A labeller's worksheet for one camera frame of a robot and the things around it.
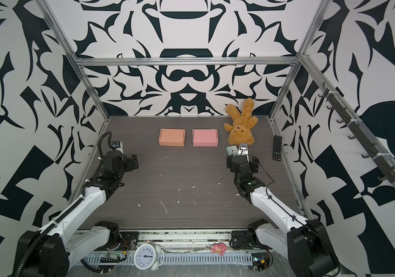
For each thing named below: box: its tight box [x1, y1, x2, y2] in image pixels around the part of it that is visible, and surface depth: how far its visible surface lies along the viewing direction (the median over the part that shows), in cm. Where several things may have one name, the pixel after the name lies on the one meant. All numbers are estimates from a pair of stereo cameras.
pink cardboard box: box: [191, 128, 219, 147], surface depth 107 cm
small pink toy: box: [210, 242, 228, 256], surface depth 72 cm
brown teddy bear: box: [223, 98, 259, 146], surface depth 107 cm
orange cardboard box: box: [158, 128, 186, 147], surface depth 107 cm
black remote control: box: [272, 135, 282, 162], surface depth 104 cm
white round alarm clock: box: [131, 243, 165, 272], surface depth 70 cm
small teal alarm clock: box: [225, 144, 239, 157], surface depth 104 cm
